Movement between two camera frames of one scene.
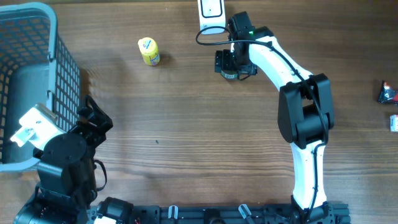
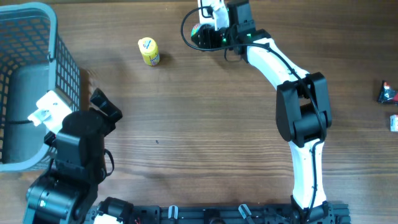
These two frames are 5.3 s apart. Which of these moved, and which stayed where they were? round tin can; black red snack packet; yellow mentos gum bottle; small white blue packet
Moved: round tin can
Stayed: black red snack packet; yellow mentos gum bottle; small white blue packet
